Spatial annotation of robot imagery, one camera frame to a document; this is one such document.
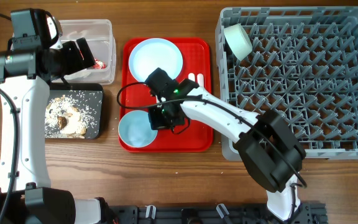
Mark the red snack wrapper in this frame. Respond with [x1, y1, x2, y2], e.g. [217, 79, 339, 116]
[89, 59, 107, 70]

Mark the small light blue bowl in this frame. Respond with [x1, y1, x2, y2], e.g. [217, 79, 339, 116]
[118, 110, 158, 148]

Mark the white plastic spoon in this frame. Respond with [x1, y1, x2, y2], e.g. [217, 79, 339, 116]
[188, 73, 195, 81]

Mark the white plastic fork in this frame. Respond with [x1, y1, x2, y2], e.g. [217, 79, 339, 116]
[196, 73, 204, 87]

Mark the brown food piece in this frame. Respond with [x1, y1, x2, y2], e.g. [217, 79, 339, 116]
[57, 116, 67, 130]

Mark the large light blue plate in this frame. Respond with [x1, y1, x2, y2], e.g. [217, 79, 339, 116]
[129, 38, 183, 82]

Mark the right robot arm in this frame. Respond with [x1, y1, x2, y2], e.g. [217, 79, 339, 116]
[145, 68, 307, 222]

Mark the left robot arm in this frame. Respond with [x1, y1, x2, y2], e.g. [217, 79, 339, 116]
[0, 8, 116, 223]

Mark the black food waste tray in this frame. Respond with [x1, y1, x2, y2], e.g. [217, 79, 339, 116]
[45, 83, 104, 139]

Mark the grey dishwasher rack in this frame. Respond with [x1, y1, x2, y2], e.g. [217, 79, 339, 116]
[215, 6, 358, 159]

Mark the clear plastic bin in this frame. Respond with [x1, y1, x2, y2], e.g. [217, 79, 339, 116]
[59, 19, 116, 85]

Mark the red plastic tray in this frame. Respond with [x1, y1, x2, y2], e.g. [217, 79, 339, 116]
[119, 37, 213, 152]

